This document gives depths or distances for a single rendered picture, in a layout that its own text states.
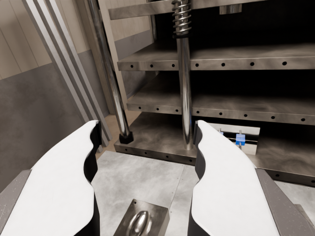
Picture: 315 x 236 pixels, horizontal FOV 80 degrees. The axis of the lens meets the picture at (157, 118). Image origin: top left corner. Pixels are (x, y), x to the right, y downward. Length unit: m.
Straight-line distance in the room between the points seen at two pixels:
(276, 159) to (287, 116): 0.24
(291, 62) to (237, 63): 0.19
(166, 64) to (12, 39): 1.85
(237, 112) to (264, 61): 0.26
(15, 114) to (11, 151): 0.39
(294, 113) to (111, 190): 0.90
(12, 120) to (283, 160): 2.37
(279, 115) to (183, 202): 0.58
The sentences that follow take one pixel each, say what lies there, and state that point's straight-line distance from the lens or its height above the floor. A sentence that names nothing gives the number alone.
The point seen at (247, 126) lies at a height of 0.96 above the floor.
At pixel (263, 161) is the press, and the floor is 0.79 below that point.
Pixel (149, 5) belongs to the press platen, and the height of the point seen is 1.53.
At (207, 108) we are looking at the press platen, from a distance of 1.01.
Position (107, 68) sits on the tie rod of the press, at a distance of 1.05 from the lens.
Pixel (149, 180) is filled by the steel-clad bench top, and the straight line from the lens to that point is 0.97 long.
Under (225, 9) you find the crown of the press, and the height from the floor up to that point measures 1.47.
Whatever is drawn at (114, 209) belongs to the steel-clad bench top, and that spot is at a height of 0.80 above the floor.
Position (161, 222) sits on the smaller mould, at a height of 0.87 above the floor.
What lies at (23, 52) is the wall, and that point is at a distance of 2.54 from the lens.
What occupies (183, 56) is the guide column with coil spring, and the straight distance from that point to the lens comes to 0.88.
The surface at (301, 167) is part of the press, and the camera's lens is 1.15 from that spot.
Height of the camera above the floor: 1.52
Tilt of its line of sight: 30 degrees down
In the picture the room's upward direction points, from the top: 8 degrees counter-clockwise
